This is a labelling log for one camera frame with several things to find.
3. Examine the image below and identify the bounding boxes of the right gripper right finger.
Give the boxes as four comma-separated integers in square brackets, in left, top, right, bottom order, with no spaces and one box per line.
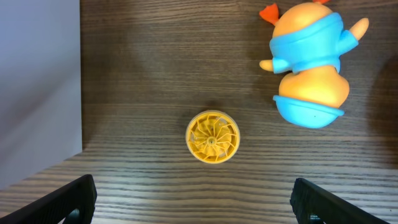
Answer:
[290,178,388,224]

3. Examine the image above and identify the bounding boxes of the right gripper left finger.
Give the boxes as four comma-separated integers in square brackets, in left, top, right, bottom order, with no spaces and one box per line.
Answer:
[1,174,97,224]

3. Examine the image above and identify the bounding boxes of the yellow round toy wheel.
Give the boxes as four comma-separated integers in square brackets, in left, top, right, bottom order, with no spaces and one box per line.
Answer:
[185,110,241,164]

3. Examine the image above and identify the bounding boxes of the pink white open box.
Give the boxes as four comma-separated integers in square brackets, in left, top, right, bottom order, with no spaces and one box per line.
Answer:
[1,0,82,188]

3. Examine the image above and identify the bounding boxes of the orange blue duck toy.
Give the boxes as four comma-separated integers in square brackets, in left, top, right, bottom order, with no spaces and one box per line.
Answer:
[259,1,369,129]

